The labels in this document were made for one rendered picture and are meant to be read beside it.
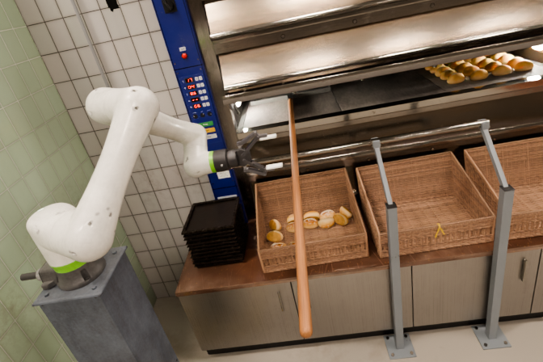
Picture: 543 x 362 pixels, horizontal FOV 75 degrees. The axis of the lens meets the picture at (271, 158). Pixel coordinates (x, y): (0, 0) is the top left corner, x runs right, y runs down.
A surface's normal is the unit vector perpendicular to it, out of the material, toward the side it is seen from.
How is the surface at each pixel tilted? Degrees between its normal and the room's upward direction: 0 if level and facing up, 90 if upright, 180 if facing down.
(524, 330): 0
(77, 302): 90
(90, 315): 90
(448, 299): 90
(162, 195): 90
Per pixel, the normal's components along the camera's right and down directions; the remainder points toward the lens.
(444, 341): -0.20, -0.88
